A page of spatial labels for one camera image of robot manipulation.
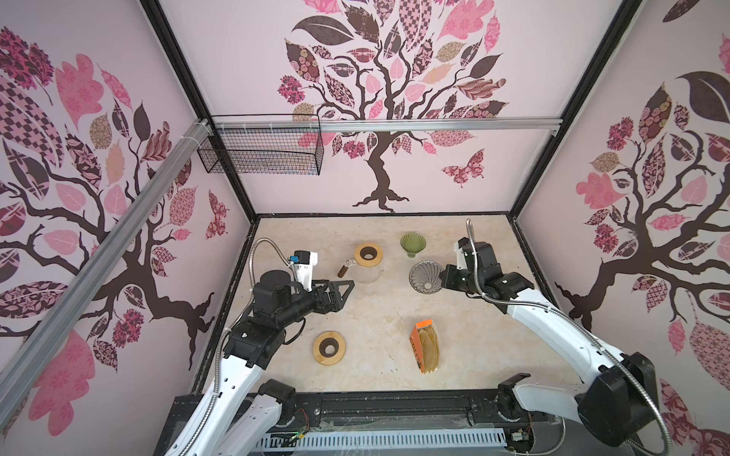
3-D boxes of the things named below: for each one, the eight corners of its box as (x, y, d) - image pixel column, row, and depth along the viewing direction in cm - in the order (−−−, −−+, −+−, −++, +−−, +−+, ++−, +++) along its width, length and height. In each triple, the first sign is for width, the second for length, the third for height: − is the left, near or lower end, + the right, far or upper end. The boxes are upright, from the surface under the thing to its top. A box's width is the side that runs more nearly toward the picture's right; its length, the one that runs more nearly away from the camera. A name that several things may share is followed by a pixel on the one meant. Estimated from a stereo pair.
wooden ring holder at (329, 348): (311, 365, 83) (310, 362, 81) (315, 334, 89) (314, 331, 88) (345, 365, 83) (344, 362, 81) (347, 334, 89) (346, 331, 87)
